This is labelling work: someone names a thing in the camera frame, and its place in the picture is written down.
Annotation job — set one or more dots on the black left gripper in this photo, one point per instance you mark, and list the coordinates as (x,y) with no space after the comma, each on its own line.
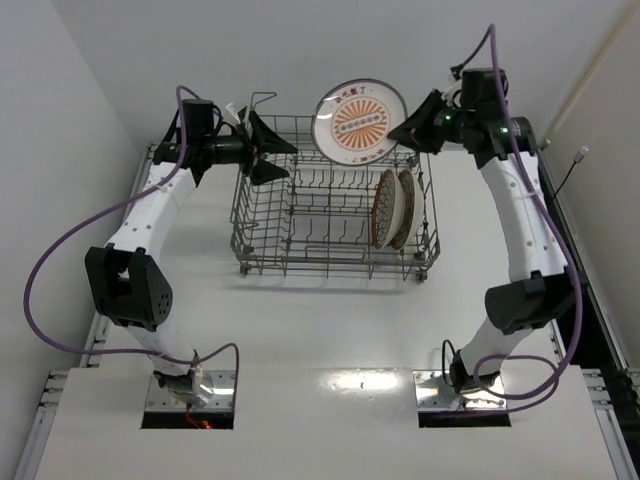
(250,150)

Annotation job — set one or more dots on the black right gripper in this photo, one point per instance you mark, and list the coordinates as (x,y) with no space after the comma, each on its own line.
(435,126)

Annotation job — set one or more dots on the orange sunburst glass plate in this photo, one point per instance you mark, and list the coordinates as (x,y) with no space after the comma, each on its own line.
(352,123)

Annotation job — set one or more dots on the floral plate orange rim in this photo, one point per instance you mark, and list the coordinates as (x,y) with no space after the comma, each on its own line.
(409,187)
(385,216)

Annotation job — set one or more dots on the floral plate orange rim front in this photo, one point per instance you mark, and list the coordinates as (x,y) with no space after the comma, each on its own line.
(385,216)

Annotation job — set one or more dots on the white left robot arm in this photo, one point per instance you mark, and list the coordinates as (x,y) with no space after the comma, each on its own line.
(126,281)

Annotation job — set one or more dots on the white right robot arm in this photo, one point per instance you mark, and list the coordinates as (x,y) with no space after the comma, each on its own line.
(541,281)

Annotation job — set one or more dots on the grey wire dish rack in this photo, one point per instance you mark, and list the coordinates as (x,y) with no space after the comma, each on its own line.
(318,220)

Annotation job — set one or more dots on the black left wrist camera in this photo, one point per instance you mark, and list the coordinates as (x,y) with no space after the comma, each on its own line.
(198,120)

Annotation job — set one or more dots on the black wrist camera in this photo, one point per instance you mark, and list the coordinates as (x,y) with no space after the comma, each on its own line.
(198,120)
(524,134)

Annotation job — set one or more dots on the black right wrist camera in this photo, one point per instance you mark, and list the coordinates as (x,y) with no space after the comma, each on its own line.
(524,134)

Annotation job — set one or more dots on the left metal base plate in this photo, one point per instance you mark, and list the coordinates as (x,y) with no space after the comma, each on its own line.
(204,390)

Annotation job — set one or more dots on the metal base plate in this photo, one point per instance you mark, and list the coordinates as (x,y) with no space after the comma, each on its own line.
(434,395)
(204,390)

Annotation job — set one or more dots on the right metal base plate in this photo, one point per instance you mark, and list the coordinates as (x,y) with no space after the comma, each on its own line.
(434,395)

